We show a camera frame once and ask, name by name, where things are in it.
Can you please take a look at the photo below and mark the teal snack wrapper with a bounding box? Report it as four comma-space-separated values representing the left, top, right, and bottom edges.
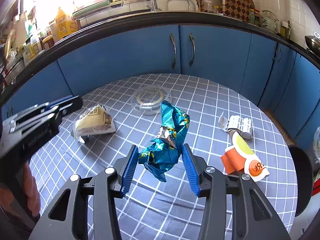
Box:
138, 101, 190, 182

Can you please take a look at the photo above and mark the black round trash bin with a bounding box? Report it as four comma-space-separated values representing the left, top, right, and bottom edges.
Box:
289, 145, 313, 217

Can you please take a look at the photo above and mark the person's left hand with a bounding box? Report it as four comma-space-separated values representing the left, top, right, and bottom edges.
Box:
1, 162, 40, 218

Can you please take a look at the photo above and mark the cream bread package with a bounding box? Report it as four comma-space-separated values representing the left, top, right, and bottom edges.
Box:
71, 104, 116, 144

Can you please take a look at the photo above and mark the orange white food wrapper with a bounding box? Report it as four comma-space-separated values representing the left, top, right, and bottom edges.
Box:
221, 132, 270, 182

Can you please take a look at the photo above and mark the blue checkered tablecloth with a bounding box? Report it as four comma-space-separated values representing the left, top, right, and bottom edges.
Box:
30, 74, 298, 239

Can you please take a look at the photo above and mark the clear plastic lid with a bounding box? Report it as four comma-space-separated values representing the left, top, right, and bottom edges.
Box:
130, 85, 172, 115

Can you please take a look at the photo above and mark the crumpled grey printed paper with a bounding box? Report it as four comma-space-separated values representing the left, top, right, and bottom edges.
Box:
218, 112, 253, 139

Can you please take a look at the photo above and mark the green kettle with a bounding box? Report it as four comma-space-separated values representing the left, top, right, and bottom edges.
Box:
260, 10, 278, 32

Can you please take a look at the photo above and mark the black wok with lid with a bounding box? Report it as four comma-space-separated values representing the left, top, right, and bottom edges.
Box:
305, 32, 320, 56

